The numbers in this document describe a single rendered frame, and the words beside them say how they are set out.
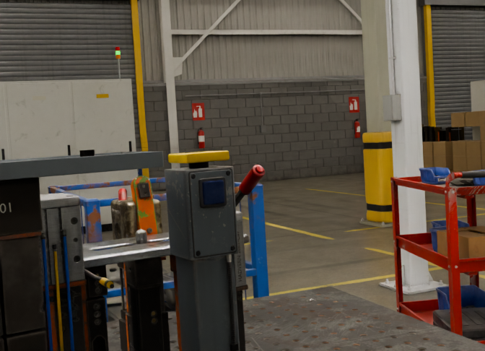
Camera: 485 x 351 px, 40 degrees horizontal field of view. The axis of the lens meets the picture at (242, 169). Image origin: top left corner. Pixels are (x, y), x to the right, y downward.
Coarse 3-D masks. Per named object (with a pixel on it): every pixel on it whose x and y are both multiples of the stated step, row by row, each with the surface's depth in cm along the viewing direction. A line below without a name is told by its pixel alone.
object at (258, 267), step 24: (48, 192) 382; (96, 216) 275; (264, 216) 306; (96, 240) 276; (264, 240) 306; (264, 264) 306; (120, 288) 282; (168, 288) 289; (264, 288) 306; (120, 312) 350
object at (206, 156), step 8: (184, 152) 88; (192, 152) 86; (200, 152) 83; (208, 152) 84; (216, 152) 84; (224, 152) 85; (168, 160) 87; (176, 160) 85; (184, 160) 83; (192, 160) 83; (200, 160) 83; (208, 160) 84; (216, 160) 84
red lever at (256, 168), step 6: (252, 168) 93; (258, 168) 92; (252, 174) 93; (258, 174) 92; (246, 180) 94; (252, 180) 93; (258, 180) 93; (240, 186) 96; (246, 186) 95; (252, 186) 95; (240, 192) 97; (246, 192) 96; (240, 198) 98
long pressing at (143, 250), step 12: (108, 240) 123; (120, 240) 122; (132, 240) 121; (156, 240) 121; (168, 240) 118; (84, 252) 111; (96, 252) 111; (108, 252) 110; (120, 252) 107; (132, 252) 108; (144, 252) 109; (156, 252) 110; (168, 252) 111; (84, 264) 104; (96, 264) 105
